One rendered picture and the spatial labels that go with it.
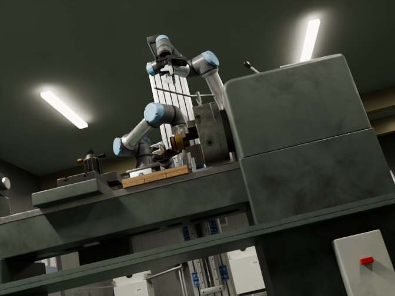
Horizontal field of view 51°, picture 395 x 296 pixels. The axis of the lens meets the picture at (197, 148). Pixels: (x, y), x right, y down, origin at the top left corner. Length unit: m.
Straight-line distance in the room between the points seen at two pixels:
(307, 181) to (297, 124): 0.26
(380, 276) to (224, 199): 0.67
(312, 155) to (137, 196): 0.79
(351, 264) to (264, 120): 0.69
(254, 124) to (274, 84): 0.21
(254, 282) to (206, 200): 6.85
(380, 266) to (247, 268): 6.96
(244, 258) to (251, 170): 6.88
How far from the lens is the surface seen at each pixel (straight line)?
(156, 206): 1.84
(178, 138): 2.03
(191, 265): 2.72
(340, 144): 1.87
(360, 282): 1.72
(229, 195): 1.82
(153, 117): 2.34
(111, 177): 2.13
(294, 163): 1.81
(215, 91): 2.64
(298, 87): 1.94
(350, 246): 1.72
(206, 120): 1.93
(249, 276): 8.61
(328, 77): 1.99
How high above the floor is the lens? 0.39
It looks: 18 degrees up
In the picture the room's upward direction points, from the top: 13 degrees counter-clockwise
